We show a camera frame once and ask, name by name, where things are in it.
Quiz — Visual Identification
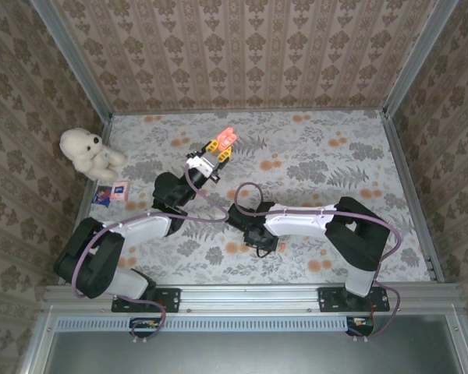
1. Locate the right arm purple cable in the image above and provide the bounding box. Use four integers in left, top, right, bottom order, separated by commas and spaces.
235, 182, 402, 344

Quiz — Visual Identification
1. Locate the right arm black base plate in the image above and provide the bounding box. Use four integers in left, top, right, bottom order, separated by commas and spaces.
318, 287, 391, 314

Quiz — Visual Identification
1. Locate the orange earbud charging case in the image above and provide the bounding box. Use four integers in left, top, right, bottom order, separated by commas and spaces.
216, 125, 239, 151

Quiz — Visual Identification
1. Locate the grey metal panel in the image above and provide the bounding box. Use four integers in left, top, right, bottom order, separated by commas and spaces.
42, 316, 467, 374

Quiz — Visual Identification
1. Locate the blue printed card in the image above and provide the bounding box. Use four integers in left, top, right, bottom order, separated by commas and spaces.
92, 185, 112, 206

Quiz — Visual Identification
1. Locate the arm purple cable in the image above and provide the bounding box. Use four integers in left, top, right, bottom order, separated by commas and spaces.
235, 182, 402, 344
73, 163, 229, 346

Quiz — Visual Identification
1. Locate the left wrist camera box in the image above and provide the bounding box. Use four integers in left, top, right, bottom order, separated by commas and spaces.
185, 151, 220, 175

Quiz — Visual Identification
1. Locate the aluminium mounting rail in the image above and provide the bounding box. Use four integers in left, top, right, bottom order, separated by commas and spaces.
41, 283, 464, 313

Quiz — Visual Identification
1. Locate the white teddy bear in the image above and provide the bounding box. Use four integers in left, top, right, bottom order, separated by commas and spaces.
59, 127, 128, 182

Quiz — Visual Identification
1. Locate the aluminium table side rail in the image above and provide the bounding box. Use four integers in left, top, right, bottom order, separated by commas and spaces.
57, 116, 115, 286
381, 111, 446, 284

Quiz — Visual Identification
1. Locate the small circuit board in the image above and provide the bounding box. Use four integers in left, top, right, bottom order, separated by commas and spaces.
129, 317, 161, 338
346, 316, 376, 337

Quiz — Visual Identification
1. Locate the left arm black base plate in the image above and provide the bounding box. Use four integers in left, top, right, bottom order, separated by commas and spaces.
112, 287, 181, 314

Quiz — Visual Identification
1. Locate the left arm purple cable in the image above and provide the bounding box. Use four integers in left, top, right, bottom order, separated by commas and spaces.
73, 163, 229, 346

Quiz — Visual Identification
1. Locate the aluminium table end rail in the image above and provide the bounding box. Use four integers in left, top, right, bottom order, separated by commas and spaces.
111, 108, 387, 117

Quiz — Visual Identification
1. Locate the aluminium frame post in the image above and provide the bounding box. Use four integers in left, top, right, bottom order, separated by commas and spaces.
381, 0, 460, 118
30, 0, 114, 122

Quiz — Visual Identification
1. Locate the pink tissue pack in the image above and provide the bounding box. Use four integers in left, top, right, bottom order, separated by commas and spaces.
109, 181, 129, 203

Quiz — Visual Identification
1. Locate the grey slotted cable duct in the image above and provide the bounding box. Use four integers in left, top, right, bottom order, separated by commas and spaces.
56, 317, 350, 331

